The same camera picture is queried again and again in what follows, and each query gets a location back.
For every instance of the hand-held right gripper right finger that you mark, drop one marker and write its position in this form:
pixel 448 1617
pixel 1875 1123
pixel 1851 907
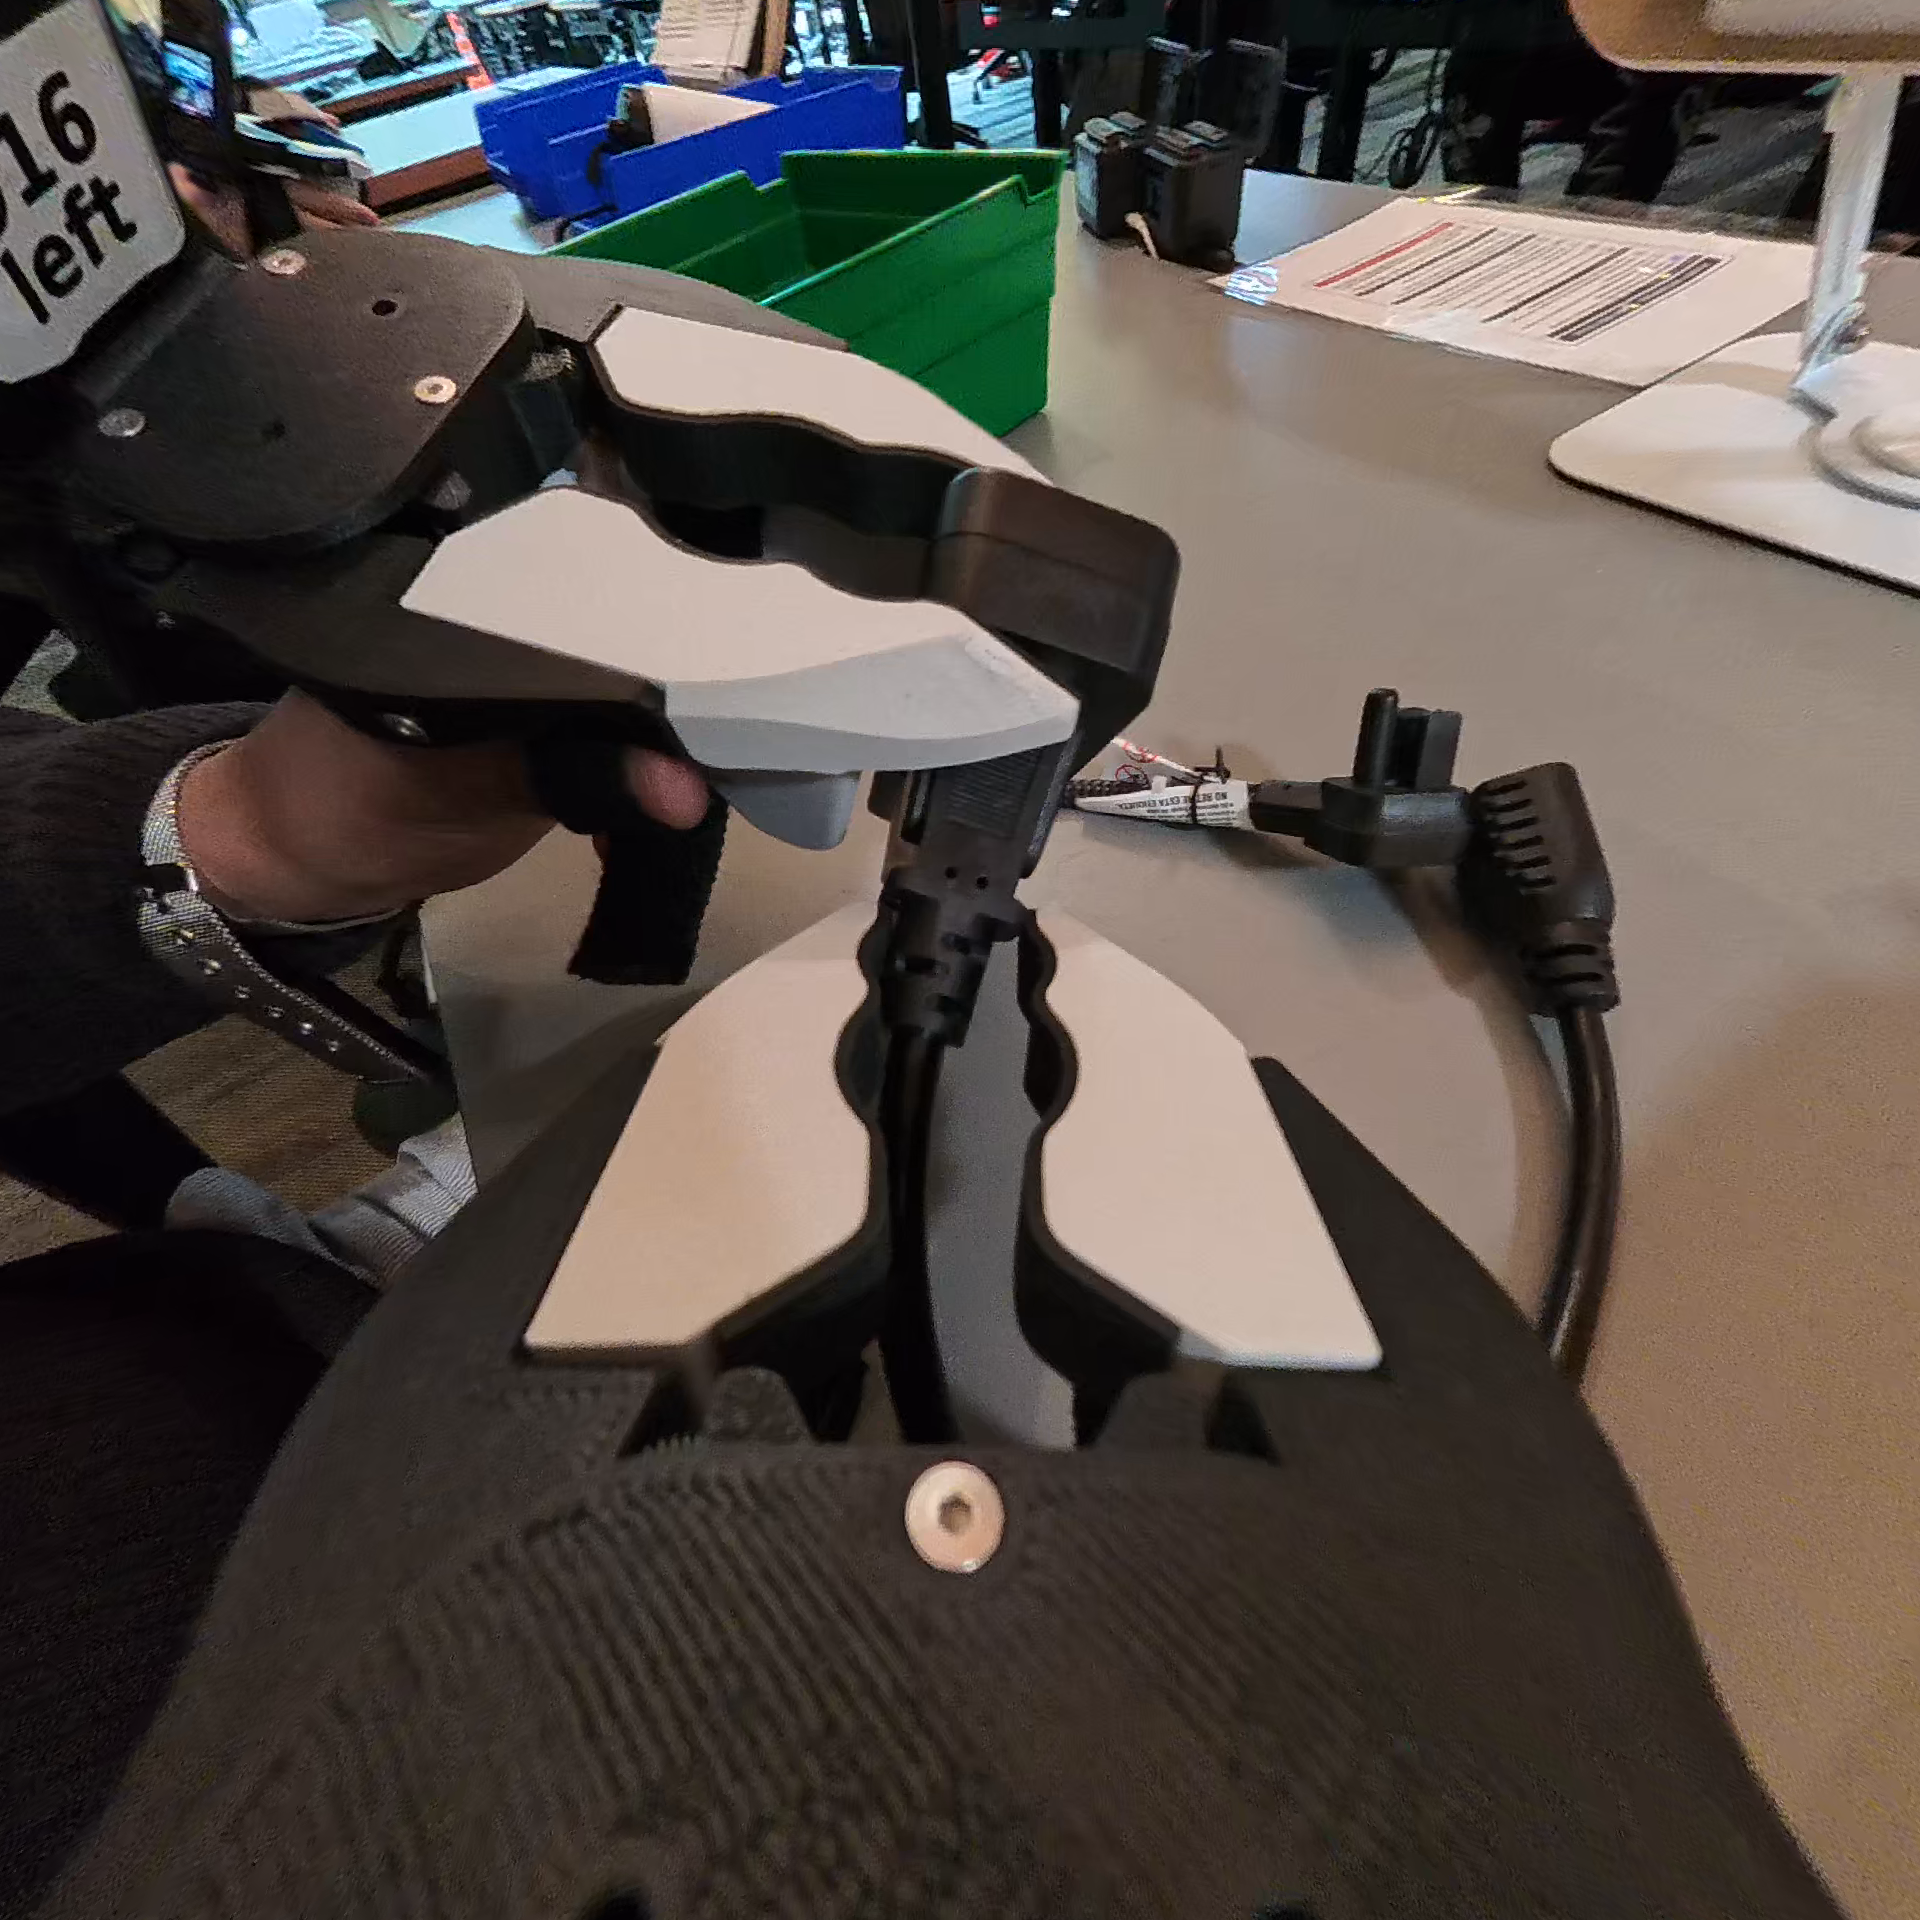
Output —
pixel 1202 1183

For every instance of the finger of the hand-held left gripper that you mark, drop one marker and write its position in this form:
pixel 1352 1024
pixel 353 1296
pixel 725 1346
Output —
pixel 782 388
pixel 676 616

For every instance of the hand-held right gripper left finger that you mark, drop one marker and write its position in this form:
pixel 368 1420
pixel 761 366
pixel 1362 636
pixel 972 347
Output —
pixel 721 1156

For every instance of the black power strip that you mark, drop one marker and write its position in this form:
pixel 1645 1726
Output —
pixel 1081 583

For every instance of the grey desk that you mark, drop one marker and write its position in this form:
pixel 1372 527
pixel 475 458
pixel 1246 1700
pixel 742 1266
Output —
pixel 1349 524

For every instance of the green plastic bin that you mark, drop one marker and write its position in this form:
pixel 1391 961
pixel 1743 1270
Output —
pixel 916 283

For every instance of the white paper roll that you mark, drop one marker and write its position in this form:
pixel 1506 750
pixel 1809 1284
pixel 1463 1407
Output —
pixel 705 113

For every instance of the blue plastic bin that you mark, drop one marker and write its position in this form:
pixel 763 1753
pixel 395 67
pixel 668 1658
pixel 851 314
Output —
pixel 555 148

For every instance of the cardboard instruction board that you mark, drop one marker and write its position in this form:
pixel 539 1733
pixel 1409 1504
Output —
pixel 721 38

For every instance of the printed instruction sheet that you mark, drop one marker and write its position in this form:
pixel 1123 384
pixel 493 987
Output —
pixel 1529 283

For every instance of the instruction sign stand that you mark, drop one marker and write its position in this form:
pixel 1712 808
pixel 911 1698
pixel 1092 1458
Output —
pixel 1711 448

